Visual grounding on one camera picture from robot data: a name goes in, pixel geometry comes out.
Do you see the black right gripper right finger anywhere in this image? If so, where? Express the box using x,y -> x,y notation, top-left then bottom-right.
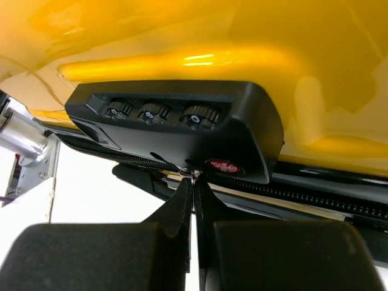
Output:
195,179 -> 384,290

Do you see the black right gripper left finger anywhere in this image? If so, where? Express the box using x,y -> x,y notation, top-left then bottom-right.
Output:
1,178 -> 193,290

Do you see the yellow suitcase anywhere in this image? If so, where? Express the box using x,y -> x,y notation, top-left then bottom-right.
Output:
0,0 -> 388,264

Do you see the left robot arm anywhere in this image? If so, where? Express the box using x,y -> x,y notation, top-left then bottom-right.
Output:
1,92 -> 60,207

